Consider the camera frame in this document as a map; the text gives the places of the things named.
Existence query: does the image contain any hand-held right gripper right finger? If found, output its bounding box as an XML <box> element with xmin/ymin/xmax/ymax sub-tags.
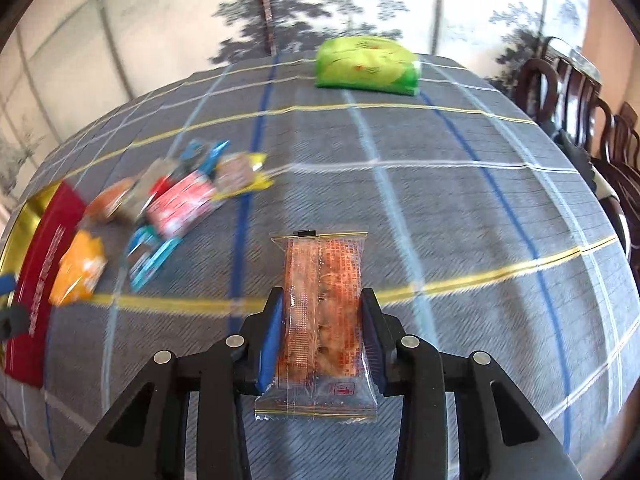
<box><xmin>360</xmin><ymin>286</ymin><xmax>583</xmax><ymax>480</ymax></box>

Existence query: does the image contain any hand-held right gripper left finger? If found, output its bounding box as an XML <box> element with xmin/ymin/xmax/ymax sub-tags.
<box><xmin>62</xmin><ymin>286</ymin><xmax>287</xmax><ymax>480</ymax></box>

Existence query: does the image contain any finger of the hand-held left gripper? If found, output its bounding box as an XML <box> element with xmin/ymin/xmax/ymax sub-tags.
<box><xmin>0</xmin><ymin>273</ymin><xmax>31</xmax><ymax>345</ymax></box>

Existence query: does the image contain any clear orange snack packet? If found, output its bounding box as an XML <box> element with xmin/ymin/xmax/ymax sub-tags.
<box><xmin>254</xmin><ymin>229</ymin><xmax>379</xmax><ymax>424</ymax></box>

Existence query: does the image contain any red tin box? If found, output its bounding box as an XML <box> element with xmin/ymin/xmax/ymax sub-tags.
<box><xmin>0</xmin><ymin>180</ymin><xmax>89</xmax><ymax>389</ymax></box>

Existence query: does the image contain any yellow packet with brown cake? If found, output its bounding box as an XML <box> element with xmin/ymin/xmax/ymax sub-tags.
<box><xmin>214</xmin><ymin>152</ymin><xmax>274</xmax><ymax>199</ymax></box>

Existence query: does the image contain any orange yellow snack packet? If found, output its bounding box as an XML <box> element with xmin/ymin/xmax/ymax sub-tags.
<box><xmin>49</xmin><ymin>230</ymin><xmax>109</xmax><ymax>309</ymax></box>

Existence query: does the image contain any grey plaid tablecloth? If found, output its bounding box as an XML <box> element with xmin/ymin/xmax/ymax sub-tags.
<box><xmin>0</xmin><ymin>51</ymin><xmax>640</xmax><ymax>480</ymax></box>

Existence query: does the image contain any blue wrapped candy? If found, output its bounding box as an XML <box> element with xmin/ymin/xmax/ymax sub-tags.
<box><xmin>125</xmin><ymin>225</ymin><xmax>184</xmax><ymax>292</ymax></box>
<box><xmin>179</xmin><ymin>140</ymin><xmax>231</xmax><ymax>177</ymax></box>

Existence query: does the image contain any orange brown snack packet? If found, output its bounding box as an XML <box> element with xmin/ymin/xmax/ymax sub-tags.
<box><xmin>82</xmin><ymin>176</ymin><xmax>139</xmax><ymax>226</ymax></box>

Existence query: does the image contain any pink white patterned snack packet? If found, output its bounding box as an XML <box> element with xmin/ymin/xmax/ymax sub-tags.
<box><xmin>146</xmin><ymin>170</ymin><xmax>219</xmax><ymax>239</ymax></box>

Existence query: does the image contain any green tissue pack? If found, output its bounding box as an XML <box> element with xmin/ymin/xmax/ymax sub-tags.
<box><xmin>314</xmin><ymin>36</ymin><xmax>422</xmax><ymax>97</ymax></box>

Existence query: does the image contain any painted folding screen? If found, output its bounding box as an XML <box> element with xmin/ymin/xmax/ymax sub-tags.
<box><xmin>0</xmin><ymin>0</ymin><xmax>621</xmax><ymax>211</ymax></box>

